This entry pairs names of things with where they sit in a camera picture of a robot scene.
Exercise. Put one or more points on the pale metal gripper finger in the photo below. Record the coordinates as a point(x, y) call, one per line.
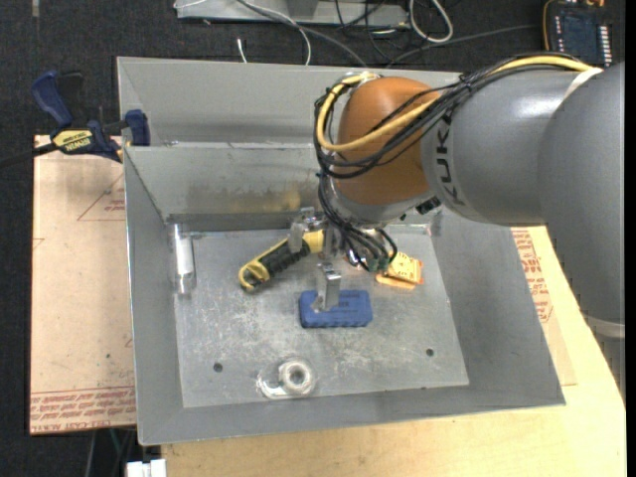
point(296, 240)
point(329, 288)

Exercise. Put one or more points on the grey metal bin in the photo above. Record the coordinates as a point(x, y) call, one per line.
point(238, 331)

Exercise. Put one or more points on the blue sponge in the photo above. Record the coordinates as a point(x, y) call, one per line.
point(353, 311)

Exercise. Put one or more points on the brown cardboard board, red print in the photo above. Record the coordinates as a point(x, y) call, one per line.
point(74, 291)

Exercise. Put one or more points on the silver metal cylinder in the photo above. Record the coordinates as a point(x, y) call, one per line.
point(184, 261)

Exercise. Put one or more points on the black cylinder on white bracket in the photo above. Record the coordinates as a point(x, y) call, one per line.
point(429, 206)

